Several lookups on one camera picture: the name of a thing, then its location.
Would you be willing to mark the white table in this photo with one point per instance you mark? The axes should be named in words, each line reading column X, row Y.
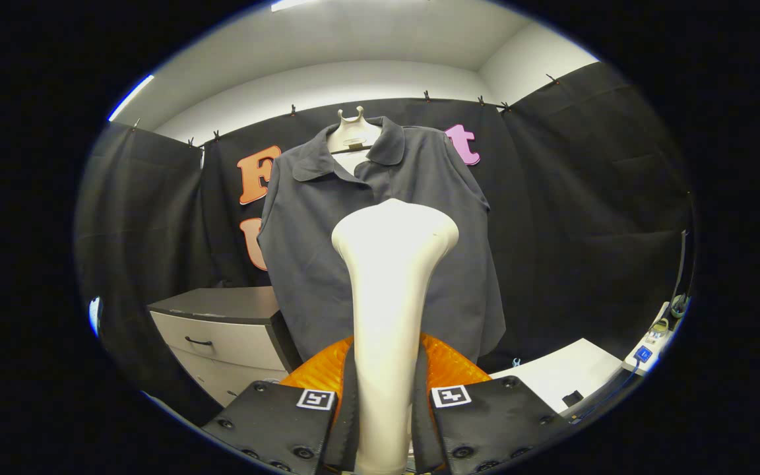
column 551, row 376

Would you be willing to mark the white power strip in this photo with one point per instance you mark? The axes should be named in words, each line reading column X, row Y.
column 644, row 354

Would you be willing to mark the white mannequin form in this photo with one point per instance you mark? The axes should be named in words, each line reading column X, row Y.
column 352, row 132

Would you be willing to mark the narrow ceiling light strip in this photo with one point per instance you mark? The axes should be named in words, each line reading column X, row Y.
column 130, row 97

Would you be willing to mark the grey drawer cabinet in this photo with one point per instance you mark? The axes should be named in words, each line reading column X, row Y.
column 221, row 336

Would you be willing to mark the grey button-up shirt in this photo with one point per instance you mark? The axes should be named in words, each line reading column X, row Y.
column 314, row 264

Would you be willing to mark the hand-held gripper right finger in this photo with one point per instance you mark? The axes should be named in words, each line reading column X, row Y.
column 423, row 429

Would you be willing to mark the bright bluish screen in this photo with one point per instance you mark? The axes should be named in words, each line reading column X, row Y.
column 94, row 316

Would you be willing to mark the wide ceiling light panel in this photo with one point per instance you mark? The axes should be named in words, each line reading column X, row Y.
column 291, row 4

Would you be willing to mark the small black block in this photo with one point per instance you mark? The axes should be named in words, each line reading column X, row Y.
column 572, row 398

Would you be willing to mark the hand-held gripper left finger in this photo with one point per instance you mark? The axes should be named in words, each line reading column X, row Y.
column 347, row 422

